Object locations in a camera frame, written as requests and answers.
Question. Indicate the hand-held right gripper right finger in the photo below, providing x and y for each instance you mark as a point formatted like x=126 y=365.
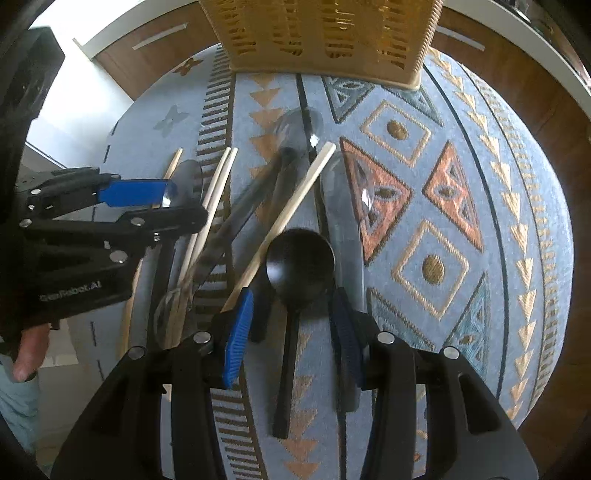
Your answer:
x=346 y=341

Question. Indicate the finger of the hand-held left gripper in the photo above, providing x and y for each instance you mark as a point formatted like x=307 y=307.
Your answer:
x=138 y=193
x=161 y=221

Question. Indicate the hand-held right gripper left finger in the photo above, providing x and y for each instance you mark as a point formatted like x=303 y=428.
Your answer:
x=238 y=339

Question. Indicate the large clear grey spoon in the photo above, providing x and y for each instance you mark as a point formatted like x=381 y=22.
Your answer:
x=346 y=258

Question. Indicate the black plastic spoon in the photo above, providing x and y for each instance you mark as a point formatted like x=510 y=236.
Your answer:
x=300 y=272

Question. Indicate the yellow plastic utensil basket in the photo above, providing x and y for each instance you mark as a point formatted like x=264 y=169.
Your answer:
x=323 y=37

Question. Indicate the person's left hand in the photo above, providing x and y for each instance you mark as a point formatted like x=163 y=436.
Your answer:
x=28 y=353

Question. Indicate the person's grey pants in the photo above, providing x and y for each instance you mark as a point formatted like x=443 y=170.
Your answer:
x=14 y=406

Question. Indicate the white kitchen counter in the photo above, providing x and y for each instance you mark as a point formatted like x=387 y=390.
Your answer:
x=129 y=23

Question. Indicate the blue patterned woven mat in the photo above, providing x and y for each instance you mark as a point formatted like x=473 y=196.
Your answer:
x=461 y=138

